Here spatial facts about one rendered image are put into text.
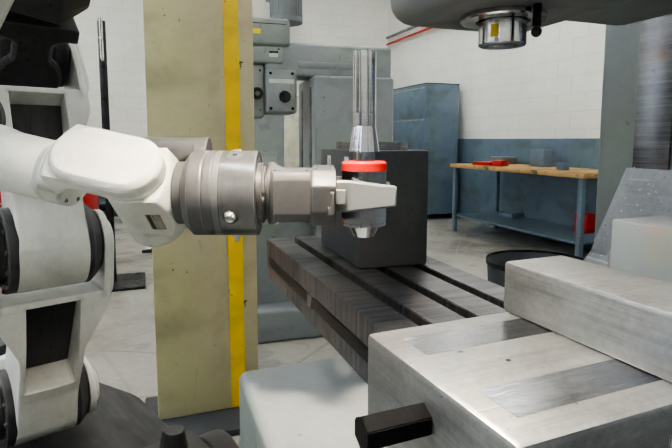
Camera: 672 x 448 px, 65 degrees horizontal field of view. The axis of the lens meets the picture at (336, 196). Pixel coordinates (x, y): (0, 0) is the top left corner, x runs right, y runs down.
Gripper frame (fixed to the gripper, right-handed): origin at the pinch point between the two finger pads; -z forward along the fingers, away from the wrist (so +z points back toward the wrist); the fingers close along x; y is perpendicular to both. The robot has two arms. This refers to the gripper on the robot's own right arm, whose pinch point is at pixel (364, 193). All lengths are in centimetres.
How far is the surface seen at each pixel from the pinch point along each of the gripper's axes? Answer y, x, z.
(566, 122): -27, 542, -274
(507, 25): -16.8, -2.4, -13.6
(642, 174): -1, 24, -44
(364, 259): 13.2, 26.3, -2.3
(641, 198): 2.8, 21.6, -43.1
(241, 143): -4, 164, 38
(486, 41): -15.5, -1.3, -12.0
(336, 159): -2.1, 37.4, 2.0
